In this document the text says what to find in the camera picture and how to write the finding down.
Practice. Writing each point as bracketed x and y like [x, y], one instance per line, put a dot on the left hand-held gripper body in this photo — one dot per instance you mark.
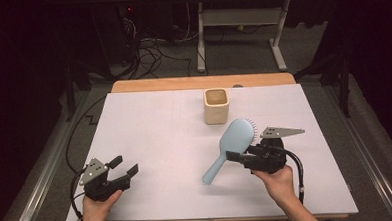
[94, 171]

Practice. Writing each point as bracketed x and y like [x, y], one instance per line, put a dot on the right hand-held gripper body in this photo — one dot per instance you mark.
[267, 159]

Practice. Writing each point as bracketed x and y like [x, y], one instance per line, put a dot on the light blue hairbrush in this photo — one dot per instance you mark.
[236, 135]

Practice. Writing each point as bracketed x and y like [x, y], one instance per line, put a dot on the beige square cup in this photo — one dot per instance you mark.
[216, 114]

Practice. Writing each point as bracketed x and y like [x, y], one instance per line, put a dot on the person's right hand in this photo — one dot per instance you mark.
[280, 187]

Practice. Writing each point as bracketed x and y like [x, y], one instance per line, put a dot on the person's left hand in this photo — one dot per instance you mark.
[96, 213]

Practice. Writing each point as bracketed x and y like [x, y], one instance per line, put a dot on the white table sheet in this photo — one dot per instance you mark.
[158, 125]

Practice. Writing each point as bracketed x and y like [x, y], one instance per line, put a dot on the black metal stand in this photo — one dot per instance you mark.
[70, 96]
[344, 94]

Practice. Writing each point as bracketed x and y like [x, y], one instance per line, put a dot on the small yellow-green ball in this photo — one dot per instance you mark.
[240, 27]

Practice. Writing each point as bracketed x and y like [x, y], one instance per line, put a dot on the black computer tower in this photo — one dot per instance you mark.
[120, 37]

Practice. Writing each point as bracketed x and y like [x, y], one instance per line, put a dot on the aluminium floor rail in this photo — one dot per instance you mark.
[354, 133]
[42, 184]

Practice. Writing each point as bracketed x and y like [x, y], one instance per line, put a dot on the white metal desk frame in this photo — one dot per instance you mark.
[243, 16]

